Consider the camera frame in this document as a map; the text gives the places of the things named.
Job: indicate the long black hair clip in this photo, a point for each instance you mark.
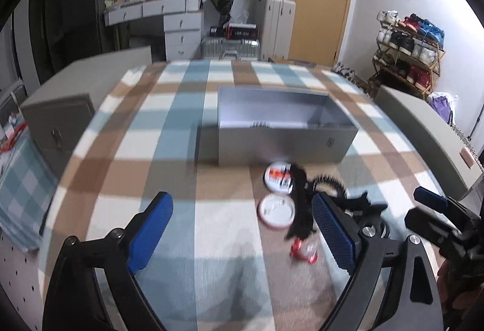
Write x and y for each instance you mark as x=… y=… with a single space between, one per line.
x=300 y=198

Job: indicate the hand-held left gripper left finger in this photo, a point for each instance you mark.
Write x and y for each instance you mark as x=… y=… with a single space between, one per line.
x=151 y=232

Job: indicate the white perforated board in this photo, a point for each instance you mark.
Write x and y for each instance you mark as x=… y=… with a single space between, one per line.
x=19 y=289

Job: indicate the plaid brown blue blanket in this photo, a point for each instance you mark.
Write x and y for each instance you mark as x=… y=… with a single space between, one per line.
x=227 y=240

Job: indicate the purple plastic bag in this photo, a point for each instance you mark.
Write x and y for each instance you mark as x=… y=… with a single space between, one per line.
x=440 y=106

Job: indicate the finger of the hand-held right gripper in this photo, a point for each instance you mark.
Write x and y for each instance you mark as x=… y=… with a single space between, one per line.
x=433 y=198
x=425 y=225

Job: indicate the round white tin orange label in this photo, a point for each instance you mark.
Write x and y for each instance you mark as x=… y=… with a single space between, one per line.
x=276 y=179

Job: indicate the person's right hand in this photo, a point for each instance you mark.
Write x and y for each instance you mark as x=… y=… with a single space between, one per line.
x=450 y=289

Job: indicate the wooden shoe rack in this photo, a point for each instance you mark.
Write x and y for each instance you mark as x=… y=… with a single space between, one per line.
x=435 y=70

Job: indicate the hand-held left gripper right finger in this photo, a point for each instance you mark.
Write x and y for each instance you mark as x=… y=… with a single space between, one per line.
x=334 y=232

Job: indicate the round white tin red rim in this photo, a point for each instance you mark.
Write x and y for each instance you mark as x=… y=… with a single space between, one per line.
x=274 y=212

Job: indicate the grey bed board pink tag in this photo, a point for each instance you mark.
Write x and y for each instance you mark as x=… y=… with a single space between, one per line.
x=416 y=119

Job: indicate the green wrapped bouquet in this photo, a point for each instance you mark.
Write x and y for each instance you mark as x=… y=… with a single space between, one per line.
x=221 y=5

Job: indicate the silver hard suitcase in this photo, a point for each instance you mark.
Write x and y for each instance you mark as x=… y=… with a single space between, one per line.
x=230 y=47

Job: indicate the grey storage box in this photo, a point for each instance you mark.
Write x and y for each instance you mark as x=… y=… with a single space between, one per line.
x=264 y=145

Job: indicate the black box red label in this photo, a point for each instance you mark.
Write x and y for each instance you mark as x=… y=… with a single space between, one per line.
x=242 y=31

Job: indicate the black white patterned shoes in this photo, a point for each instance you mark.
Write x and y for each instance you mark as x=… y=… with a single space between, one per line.
x=349 y=74

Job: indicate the dark grey refrigerator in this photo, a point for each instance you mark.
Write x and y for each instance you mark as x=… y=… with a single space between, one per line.
x=81 y=13

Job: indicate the white dresser with drawers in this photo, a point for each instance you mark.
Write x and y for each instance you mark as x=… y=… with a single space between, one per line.
x=181 y=22

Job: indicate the plaid teal cloth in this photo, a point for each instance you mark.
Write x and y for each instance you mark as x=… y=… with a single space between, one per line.
x=20 y=187

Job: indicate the small red clear hair clip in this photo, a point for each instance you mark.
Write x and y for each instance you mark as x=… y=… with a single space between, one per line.
x=298 y=249

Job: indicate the white tall suitcase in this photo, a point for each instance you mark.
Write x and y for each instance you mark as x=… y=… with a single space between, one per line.
x=276 y=28

